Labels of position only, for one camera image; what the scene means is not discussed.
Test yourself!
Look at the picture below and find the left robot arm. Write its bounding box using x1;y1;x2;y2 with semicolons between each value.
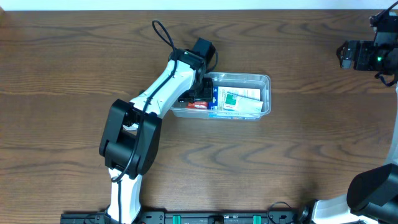
99;38;217;223

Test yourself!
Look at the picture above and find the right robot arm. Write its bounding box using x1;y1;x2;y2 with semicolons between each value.
297;7;397;223

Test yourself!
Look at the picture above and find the clear plastic container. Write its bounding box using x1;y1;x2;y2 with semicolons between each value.
171;72;271;120

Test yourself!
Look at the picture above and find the white green medicine box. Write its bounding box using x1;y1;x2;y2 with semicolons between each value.
223;93;264;113

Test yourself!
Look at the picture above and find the blue fever patch box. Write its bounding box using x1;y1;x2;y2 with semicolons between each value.
208;86;262;119

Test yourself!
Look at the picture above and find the red medicine box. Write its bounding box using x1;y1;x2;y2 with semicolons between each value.
186;101;208;110

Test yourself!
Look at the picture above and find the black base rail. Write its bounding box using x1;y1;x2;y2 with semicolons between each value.
60;211;301;224

